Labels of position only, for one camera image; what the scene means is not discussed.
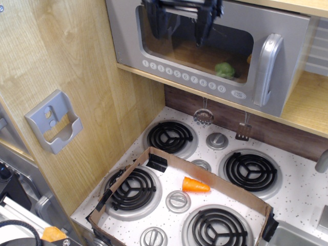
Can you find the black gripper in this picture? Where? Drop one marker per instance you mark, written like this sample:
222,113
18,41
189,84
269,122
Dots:
158,19

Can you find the silver toy microwave door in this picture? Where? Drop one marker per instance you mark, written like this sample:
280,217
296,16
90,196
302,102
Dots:
278,41

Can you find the green toy broccoli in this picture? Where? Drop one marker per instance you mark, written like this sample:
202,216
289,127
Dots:
224,70

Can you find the yellow toy corn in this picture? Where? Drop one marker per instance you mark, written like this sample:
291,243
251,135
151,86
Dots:
249,59

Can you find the hanging silver strainer spoon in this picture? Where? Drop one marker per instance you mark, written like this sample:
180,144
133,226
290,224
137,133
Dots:
203,116

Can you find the back left stove burner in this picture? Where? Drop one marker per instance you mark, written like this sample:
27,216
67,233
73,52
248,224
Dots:
172,136

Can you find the stove burner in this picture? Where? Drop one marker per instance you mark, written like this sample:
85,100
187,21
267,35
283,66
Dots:
253,171
216,225
137,197
172,136

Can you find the silver knob back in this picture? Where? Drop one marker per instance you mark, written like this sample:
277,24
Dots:
217,141

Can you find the hanging silver spatula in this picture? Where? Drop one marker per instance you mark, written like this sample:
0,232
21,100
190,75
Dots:
244,129

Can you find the silver knob small middle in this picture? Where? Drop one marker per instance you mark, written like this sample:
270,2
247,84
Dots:
202,164

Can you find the orange toy carrot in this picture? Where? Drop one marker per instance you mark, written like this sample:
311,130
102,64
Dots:
192,185

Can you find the back right stove burner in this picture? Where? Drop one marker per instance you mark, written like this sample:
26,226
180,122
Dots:
253,171

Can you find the front left stove burner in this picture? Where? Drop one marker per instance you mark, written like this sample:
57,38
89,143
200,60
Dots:
137,197

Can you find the silver knob centre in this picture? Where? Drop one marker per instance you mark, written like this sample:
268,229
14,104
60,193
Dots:
178,202

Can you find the grey faucet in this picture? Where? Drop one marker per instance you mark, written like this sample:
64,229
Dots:
322,163

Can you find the front right stove burner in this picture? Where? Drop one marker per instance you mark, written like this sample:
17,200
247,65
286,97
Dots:
216,225

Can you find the silver knob front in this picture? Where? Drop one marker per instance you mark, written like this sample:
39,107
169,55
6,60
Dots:
153,236

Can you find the brown cardboard barrier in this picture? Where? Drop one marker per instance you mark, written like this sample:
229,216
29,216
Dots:
171,171

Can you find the silver sink basin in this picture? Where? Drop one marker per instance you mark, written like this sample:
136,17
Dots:
288,235

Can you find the orange toy at bottom left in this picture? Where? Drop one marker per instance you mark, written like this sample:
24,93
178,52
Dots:
52,234

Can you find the grey wall phone holder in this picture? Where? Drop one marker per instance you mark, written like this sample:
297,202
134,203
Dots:
47,114

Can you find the grey oven door handle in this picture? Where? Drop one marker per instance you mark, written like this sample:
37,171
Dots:
48,209

